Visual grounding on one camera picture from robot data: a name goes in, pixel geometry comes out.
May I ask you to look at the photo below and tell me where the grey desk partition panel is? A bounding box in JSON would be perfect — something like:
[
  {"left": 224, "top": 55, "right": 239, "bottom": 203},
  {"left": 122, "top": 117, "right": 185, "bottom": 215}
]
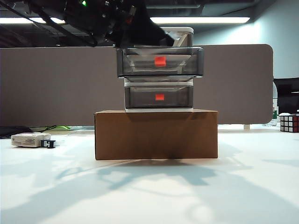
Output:
[{"left": 0, "top": 44, "right": 274, "bottom": 126}]

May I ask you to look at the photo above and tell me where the small blue black clip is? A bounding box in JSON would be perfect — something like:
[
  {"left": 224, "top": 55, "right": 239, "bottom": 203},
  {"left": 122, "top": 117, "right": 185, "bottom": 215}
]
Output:
[{"left": 40, "top": 139, "right": 56, "bottom": 149}]

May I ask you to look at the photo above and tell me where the brown cardboard box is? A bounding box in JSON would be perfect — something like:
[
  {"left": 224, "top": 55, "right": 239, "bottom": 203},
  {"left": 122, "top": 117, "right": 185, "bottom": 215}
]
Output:
[{"left": 94, "top": 109, "right": 219, "bottom": 161}]

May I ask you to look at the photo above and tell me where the smoky drawer with flat red handle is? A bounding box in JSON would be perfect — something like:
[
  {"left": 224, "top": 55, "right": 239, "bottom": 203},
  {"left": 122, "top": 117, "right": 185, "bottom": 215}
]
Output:
[{"left": 125, "top": 86, "right": 193, "bottom": 109}]

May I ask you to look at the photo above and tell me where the black cable bundle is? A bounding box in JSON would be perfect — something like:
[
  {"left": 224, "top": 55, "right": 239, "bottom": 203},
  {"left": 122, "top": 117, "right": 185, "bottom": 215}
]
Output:
[{"left": 0, "top": 125, "right": 58, "bottom": 139}]

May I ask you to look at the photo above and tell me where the smoky drawer with ribbed back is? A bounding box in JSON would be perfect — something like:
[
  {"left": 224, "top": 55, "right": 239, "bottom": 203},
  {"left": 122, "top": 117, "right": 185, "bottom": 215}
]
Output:
[{"left": 116, "top": 46, "right": 206, "bottom": 83}]

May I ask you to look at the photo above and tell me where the black office chair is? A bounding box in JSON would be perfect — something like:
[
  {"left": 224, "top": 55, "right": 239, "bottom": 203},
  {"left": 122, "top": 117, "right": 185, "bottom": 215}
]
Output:
[{"left": 273, "top": 78, "right": 299, "bottom": 115}]

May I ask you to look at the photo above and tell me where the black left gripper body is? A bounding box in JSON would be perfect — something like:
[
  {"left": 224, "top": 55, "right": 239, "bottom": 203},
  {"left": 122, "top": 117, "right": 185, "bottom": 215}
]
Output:
[{"left": 65, "top": 0, "right": 141, "bottom": 46}]

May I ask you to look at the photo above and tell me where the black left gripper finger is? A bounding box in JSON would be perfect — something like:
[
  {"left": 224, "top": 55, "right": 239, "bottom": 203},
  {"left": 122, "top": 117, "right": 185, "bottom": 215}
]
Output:
[{"left": 113, "top": 0, "right": 176, "bottom": 48}]

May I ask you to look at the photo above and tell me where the long ceiling light strip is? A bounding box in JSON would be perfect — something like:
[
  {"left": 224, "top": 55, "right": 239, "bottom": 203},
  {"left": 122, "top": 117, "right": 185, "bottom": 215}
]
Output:
[{"left": 0, "top": 16, "right": 250, "bottom": 25}]

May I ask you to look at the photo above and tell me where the clear plastic bottle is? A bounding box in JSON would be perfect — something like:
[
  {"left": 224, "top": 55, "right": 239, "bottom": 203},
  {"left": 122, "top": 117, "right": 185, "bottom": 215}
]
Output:
[{"left": 268, "top": 83, "right": 280, "bottom": 128}]

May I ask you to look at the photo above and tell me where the black Rubik's cube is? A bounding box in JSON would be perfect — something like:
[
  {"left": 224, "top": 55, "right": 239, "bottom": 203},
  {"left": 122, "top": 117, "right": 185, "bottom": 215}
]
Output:
[{"left": 278, "top": 113, "right": 299, "bottom": 133}]

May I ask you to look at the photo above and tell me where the white plastic drawer cabinet frame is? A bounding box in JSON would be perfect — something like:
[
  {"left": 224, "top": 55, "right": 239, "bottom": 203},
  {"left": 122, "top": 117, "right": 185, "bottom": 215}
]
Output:
[{"left": 123, "top": 27, "right": 194, "bottom": 114}]

